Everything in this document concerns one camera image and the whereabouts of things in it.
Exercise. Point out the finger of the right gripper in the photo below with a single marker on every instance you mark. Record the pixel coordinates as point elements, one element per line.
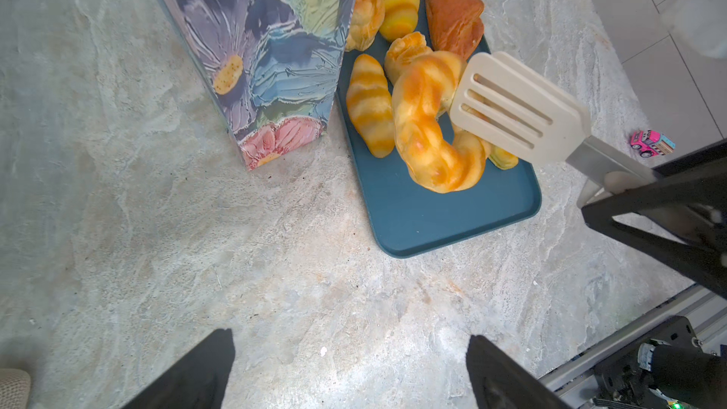
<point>689,204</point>
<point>694,261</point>

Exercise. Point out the middle braided bread roll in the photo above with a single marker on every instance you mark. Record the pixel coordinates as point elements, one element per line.
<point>402,52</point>

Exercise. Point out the floral paper gift bag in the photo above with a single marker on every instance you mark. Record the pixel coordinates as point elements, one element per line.
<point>271,66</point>

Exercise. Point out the metal tongs with white tips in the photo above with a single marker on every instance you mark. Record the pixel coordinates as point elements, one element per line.
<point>514,108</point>

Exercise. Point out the teal rectangular tray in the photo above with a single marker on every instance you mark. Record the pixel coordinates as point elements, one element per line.
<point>408,219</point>

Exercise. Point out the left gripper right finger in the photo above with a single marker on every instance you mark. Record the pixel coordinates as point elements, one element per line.
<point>499,382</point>

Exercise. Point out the ring shaped donut bread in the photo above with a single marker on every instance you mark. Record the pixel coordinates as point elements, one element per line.
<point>423,93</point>

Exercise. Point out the aluminium rail frame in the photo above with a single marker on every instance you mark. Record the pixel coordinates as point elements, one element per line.
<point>574,382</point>

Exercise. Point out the left yellow striped croissant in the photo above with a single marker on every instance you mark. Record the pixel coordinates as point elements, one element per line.
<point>369,105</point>

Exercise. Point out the reddish brown croissant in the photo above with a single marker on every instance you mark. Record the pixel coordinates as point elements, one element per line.
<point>455,25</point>

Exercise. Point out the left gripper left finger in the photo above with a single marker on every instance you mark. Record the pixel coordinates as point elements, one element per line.
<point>198,380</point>

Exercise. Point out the pink toy truck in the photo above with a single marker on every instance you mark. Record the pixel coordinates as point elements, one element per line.
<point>650,143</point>

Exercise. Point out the small yellow striped bun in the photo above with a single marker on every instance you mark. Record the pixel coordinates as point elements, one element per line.
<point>401,18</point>

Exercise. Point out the round swirl bun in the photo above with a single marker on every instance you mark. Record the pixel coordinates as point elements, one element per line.
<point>367,18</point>

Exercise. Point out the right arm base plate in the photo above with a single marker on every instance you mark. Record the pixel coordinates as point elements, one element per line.
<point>623,382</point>

